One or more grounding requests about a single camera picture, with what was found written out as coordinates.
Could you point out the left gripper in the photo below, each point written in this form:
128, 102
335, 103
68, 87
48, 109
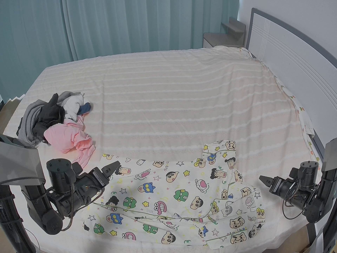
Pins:
89, 186

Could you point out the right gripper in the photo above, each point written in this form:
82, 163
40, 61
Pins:
280, 186

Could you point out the white printed pyjama top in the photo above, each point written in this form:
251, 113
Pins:
171, 194

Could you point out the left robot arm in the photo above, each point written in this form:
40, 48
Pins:
58, 175

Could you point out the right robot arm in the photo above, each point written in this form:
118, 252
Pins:
309, 173

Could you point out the pile of clothes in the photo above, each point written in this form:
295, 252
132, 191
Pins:
31, 120

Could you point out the pink garment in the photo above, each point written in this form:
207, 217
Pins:
60, 138

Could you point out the bed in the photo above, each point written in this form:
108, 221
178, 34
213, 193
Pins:
171, 101

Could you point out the grey bedside table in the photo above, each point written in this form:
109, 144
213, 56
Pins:
218, 37

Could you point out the blue-green curtain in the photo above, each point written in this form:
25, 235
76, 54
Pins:
144, 17
31, 35

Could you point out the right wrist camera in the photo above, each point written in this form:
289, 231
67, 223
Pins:
293, 173

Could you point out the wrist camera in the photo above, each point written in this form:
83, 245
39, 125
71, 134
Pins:
293, 173
77, 167

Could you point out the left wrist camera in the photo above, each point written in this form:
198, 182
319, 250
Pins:
77, 167

